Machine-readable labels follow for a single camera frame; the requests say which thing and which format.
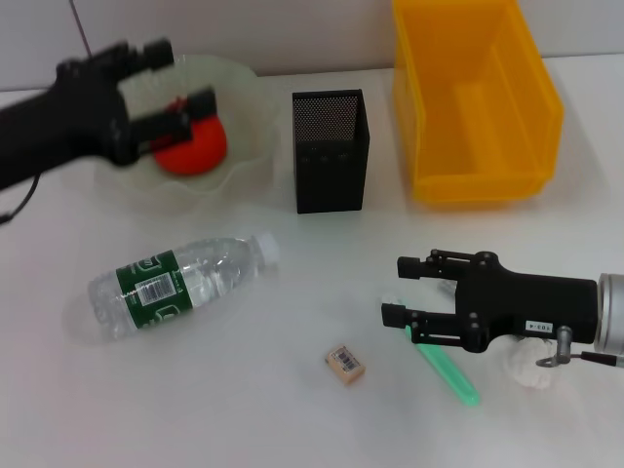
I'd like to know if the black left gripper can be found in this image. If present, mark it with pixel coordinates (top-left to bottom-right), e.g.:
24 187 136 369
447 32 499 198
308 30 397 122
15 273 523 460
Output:
0 38 218 194

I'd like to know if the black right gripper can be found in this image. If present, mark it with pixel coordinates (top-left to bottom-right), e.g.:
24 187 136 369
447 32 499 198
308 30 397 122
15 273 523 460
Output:
379 249 602 355

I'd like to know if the white paper ball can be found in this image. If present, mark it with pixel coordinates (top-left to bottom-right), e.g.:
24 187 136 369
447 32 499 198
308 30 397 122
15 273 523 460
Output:
501 335 560 390

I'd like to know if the clear green-label water bottle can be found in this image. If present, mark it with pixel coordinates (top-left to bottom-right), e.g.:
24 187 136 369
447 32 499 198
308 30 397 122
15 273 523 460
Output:
87 232 280 345

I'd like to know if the green pen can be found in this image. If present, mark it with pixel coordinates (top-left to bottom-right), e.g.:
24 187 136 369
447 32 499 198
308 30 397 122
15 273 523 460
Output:
379 291 482 409

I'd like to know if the pale green glass fruit plate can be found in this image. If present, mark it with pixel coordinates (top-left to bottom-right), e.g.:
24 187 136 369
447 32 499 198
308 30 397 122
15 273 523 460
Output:
90 54 275 218

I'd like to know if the beige eraser with barcode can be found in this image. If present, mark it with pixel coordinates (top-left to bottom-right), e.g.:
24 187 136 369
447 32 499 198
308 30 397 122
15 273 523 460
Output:
323 342 368 387

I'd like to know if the black mesh pen holder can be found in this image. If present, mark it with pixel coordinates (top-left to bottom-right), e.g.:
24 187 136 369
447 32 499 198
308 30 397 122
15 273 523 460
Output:
291 89 371 215

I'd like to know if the yellow plastic bin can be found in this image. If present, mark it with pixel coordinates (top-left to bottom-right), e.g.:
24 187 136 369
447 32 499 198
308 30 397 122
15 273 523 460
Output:
392 0 566 206

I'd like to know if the right wrist cable with connector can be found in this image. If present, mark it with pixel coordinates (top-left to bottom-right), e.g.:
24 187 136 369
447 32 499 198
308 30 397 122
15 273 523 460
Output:
535 325 624 369

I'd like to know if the wrist cable with connector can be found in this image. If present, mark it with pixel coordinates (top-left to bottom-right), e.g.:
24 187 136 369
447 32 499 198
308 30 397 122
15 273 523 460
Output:
0 173 44 226
535 325 624 369

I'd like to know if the left wrist cable with connector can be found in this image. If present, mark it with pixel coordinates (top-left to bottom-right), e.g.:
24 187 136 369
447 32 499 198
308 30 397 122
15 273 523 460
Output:
0 173 44 226

